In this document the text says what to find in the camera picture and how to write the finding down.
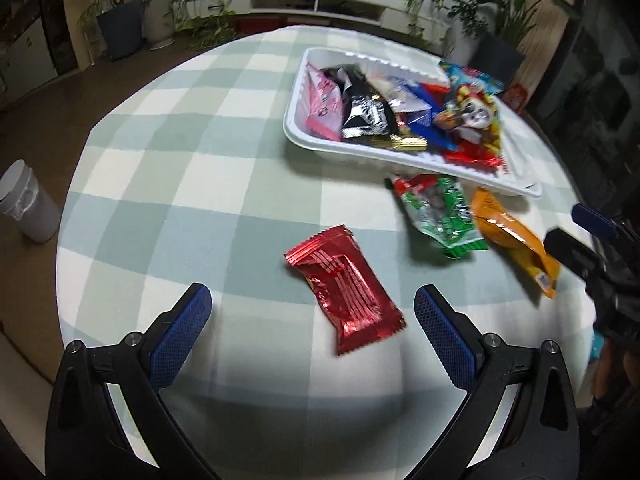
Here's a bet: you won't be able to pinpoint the red chips bag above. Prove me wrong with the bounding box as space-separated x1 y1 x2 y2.
420 82 513 176

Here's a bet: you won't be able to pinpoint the green red candy packet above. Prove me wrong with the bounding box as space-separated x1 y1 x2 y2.
385 174 488 260

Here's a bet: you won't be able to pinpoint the gold snack packet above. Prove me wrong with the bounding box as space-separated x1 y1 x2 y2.
372 134 428 153

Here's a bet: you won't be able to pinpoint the small plant ribbed grey pot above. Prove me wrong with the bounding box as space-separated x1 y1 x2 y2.
141 0 177 51

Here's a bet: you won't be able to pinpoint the white wall cabinets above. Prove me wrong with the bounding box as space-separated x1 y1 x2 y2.
0 0 78 106

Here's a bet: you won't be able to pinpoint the red bag on floor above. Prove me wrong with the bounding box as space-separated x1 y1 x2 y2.
502 82 530 115

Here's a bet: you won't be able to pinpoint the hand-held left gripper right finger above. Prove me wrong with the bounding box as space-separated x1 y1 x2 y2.
414 284 581 480

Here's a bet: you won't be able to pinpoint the tall broadleaf plant dark pot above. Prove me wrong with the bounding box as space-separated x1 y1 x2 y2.
467 0 581 91

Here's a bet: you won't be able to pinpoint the red storage box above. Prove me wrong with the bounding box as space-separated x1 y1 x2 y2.
235 15 291 33

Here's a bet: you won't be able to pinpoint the leafy tree dark blue pot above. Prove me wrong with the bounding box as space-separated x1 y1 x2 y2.
77 0 146 61

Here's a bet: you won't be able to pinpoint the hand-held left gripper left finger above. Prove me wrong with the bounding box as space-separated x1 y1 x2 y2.
45 282 213 480

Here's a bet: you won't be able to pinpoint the white plastic tray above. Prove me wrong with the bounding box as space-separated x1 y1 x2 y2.
283 46 543 200

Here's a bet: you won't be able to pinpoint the black snack packet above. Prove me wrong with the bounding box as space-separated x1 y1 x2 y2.
320 64 396 142

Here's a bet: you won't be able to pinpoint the bushy plant white pot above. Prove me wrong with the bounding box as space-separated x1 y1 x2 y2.
447 0 488 68

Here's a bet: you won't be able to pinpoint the white television cabinet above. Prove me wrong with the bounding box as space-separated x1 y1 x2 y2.
220 0 451 28

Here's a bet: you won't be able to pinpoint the pink snack packet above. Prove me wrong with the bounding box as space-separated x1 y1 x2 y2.
300 62 343 140

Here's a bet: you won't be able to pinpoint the red foil snack packet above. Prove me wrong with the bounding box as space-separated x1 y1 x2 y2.
284 225 406 357

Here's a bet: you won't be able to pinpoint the colourful cartoon snack bag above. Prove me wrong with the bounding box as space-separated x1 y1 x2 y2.
432 62 503 153

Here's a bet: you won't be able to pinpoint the white trash bin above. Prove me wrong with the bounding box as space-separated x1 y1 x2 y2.
0 159 62 245

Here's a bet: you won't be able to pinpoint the blue snack bag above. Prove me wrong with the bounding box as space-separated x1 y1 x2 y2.
395 82 458 151

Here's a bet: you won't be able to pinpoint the orange snack packet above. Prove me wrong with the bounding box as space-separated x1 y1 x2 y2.
470 187 562 300

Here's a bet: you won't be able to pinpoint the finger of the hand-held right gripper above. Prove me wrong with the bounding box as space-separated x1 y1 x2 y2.
571 203 621 241
543 228 608 281

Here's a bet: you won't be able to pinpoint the person's right forearm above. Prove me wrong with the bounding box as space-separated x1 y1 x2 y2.
592 337 640 411

